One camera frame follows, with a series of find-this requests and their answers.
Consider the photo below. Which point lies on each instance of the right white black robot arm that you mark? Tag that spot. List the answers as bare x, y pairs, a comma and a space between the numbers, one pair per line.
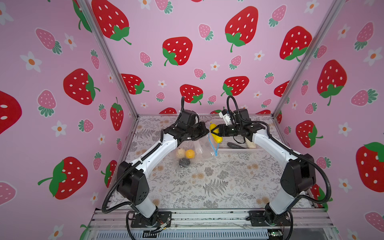
299, 173

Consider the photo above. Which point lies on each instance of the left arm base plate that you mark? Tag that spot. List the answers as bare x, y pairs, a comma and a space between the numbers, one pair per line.
155, 221

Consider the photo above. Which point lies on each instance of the yellow orange toy fruit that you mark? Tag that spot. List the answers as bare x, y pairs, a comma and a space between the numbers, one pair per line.
190, 154

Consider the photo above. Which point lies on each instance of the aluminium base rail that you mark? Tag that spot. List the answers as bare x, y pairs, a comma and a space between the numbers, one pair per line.
215, 224

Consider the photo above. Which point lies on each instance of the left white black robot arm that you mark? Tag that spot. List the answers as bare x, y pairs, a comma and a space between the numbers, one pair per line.
132, 181

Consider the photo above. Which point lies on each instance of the right aluminium frame post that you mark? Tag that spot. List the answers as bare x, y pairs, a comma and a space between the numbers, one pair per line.
324, 27

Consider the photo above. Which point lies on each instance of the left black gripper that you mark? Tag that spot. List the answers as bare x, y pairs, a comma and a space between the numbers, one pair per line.
202, 132

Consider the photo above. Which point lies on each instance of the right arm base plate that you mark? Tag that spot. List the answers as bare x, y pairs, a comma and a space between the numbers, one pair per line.
268, 219

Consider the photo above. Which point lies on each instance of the aluminium frame post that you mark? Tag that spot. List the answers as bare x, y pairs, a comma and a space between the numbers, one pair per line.
324, 27
90, 17

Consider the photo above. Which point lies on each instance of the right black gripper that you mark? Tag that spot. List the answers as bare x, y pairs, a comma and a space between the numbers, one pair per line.
221, 132

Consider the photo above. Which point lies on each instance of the black round toy food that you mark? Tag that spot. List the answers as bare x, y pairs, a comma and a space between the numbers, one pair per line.
184, 162

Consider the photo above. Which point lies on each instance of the white plastic basket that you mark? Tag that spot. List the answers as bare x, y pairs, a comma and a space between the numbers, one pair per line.
223, 148

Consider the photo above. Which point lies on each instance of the left aluminium frame post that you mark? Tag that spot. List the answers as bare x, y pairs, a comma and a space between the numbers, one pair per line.
90, 17

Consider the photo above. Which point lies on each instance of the beige garlic toy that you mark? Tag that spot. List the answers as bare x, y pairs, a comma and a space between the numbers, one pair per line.
180, 153

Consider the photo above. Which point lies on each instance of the white daikon toy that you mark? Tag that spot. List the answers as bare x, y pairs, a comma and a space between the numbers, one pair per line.
250, 145

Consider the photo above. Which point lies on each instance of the clear zip top bag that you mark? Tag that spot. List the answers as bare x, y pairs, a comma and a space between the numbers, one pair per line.
202, 147

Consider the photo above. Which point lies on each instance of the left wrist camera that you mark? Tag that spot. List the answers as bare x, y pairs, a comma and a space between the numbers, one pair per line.
188, 117

